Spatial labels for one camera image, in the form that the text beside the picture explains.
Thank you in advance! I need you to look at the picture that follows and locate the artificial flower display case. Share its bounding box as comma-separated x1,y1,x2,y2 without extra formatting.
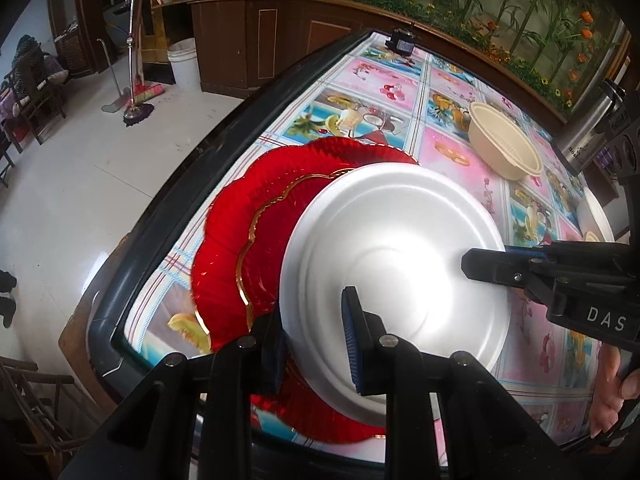
295,0,631,121

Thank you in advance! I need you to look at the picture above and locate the beige disposable bowl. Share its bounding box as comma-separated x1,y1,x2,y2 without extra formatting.
467,101,544,181

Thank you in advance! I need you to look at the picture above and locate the dark wooden shelf cabinet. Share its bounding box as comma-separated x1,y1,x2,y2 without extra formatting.
75,0,166,66

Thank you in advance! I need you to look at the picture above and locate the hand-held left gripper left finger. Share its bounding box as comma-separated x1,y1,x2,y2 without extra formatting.
60,305,291,480

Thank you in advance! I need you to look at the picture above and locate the person's right hand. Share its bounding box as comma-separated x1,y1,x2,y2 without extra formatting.
589,345,640,441

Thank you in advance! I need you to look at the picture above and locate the dark wooden chair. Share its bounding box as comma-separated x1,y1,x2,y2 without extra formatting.
0,355,103,466
0,67,66,146

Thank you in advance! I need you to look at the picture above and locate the metal handled mop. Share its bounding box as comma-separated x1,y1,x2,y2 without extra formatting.
122,0,157,128

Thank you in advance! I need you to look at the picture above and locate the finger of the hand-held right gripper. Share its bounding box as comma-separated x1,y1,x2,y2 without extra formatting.
460,242,556,293

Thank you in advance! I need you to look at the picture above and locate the small red gold-rimmed plate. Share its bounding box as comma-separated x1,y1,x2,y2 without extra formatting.
235,167,361,331

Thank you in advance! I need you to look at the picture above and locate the stainless steel thermos jug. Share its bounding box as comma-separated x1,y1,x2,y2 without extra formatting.
550,77,626,176

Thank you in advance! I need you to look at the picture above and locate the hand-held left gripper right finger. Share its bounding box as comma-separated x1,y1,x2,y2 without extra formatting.
340,285,566,480

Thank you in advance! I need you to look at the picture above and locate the printed fruit pattern tablecloth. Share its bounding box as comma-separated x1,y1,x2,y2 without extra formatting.
120,30,621,456

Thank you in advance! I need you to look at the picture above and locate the brown wooden counter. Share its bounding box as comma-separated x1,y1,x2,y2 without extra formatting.
187,0,381,101

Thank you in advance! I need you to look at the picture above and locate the grey floor wiper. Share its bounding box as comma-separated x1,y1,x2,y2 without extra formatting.
97,37,132,113

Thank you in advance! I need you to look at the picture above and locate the black rimmed table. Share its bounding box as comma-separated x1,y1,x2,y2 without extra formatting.
85,27,601,480

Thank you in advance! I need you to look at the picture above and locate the white plastic bucket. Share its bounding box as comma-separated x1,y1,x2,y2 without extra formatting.
166,37,202,92

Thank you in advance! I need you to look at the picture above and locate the small black electronic device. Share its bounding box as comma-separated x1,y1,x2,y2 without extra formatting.
385,27,418,56

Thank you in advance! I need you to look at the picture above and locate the pink and green broom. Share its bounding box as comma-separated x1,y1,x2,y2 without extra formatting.
131,72,165,108

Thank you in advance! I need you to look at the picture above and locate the white foam plate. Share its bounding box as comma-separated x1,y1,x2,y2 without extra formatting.
575,187,616,243
279,161,512,428

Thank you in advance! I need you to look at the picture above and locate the large red glass plate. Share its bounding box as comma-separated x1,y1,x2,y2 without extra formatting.
191,136,421,445

